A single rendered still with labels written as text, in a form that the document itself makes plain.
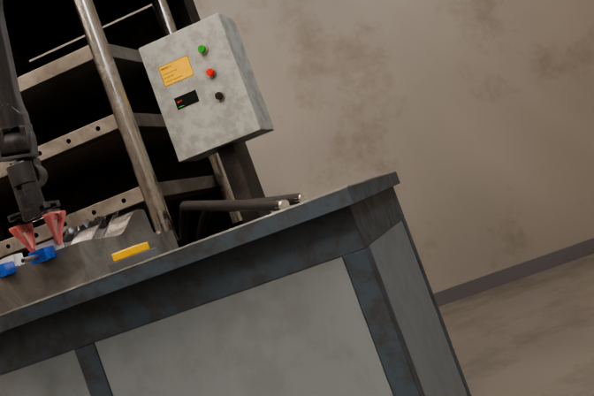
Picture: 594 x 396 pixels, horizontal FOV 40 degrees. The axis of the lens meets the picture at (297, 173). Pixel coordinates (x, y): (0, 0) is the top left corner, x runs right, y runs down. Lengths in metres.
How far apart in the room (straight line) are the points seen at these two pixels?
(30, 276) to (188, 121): 0.94
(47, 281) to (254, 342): 0.50
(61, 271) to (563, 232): 3.44
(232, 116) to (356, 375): 1.18
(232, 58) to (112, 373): 1.17
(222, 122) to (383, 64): 2.28
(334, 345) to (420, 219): 3.12
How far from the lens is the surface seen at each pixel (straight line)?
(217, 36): 2.65
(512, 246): 4.79
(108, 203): 2.73
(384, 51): 4.79
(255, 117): 2.59
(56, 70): 2.85
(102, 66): 2.65
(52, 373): 1.92
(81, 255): 1.85
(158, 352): 1.79
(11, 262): 1.95
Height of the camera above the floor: 0.78
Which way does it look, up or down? 3 degrees up
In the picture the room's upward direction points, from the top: 20 degrees counter-clockwise
